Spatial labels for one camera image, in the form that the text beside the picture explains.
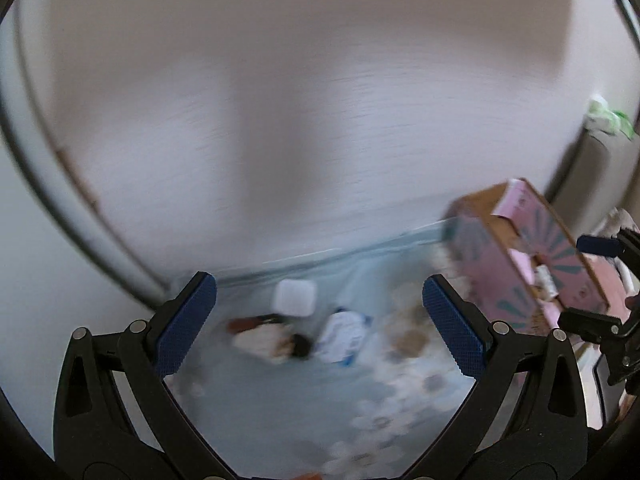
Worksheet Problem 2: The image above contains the cardboard storage box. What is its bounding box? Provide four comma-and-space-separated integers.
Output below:
445, 179, 629, 335

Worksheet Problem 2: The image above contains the green white tissue pack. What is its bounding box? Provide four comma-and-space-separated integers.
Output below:
584, 94, 636, 140

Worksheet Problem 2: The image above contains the red black lipstick box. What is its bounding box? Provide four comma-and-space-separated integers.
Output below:
226, 314, 284, 335

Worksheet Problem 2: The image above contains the blue white mask packet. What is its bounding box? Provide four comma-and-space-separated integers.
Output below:
314, 308, 372, 366

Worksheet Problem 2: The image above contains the floral blue table cloth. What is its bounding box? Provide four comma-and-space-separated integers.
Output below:
166, 223, 474, 479

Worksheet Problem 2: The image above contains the white square case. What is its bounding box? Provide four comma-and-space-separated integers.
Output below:
271, 280, 318, 318

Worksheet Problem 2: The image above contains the grey door frame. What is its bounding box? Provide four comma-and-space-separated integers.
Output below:
1, 0, 167, 308

